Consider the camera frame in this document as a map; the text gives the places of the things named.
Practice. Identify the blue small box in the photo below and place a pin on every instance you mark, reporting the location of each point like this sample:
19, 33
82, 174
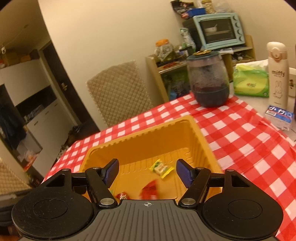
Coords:
196, 12

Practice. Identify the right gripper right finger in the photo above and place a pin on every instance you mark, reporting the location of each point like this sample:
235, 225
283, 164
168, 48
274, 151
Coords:
196, 181

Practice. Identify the light blue toaster oven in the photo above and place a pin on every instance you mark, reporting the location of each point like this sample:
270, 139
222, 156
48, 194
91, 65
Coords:
229, 31

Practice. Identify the blue white tissue packet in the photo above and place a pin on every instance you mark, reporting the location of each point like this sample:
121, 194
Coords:
279, 117

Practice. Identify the dark glass jar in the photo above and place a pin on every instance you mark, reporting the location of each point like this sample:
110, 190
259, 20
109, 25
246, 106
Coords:
208, 78

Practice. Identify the white bowl in oven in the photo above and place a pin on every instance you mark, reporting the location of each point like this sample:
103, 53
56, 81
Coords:
211, 29

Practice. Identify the wooden shelf unit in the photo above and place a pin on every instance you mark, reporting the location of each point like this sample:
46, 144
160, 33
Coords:
172, 78

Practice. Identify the white miffy thermos bottle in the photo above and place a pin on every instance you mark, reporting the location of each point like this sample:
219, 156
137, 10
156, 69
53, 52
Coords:
278, 71

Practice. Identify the white cabinet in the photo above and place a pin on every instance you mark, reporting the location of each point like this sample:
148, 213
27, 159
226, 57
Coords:
45, 117

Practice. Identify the dark door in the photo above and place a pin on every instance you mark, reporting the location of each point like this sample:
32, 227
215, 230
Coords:
67, 92

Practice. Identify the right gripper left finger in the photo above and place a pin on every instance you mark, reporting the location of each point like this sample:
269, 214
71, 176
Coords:
99, 181

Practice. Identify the orange plastic tray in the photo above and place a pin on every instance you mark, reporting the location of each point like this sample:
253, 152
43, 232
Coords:
137, 152

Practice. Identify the glass jar of nuts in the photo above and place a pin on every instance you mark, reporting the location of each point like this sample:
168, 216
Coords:
208, 6

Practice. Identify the beige quilted side chair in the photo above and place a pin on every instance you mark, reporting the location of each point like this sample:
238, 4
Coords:
9, 181

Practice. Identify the white patterned mug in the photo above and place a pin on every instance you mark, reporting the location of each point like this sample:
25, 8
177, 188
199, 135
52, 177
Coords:
291, 90

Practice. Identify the yellow green candy packet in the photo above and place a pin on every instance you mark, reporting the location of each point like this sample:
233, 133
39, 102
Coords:
161, 169

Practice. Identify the green white pouch on shelf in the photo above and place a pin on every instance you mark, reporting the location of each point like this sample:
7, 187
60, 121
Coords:
187, 39

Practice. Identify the green tissue pack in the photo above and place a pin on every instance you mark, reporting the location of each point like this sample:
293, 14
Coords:
251, 79

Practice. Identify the red snack packet pile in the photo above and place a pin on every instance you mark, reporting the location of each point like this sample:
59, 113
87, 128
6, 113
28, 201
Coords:
150, 191

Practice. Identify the dark snack bag on oven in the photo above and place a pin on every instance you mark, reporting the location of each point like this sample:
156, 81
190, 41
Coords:
182, 8

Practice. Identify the red gold candy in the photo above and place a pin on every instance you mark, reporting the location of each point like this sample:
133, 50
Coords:
122, 196

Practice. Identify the red white checkered tablecloth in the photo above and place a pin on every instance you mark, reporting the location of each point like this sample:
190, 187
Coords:
239, 137

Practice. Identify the orange lid snack jar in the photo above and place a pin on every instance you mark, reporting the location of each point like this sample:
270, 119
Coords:
164, 50

